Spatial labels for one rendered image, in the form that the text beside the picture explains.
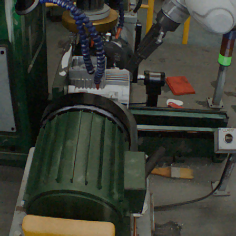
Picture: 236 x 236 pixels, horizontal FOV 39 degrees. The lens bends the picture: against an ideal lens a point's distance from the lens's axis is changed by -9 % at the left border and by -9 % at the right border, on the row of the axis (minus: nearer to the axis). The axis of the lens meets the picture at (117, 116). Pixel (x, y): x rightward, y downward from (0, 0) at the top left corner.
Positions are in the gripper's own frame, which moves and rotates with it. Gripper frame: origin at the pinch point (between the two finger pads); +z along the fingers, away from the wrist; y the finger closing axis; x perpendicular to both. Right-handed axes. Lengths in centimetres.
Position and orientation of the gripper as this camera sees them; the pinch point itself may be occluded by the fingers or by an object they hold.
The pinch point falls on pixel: (134, 61)
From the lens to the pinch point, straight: 113.3
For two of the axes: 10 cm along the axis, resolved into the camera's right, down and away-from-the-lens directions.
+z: -5.4, 6.6, 5.3
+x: 8.4, 4.4, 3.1
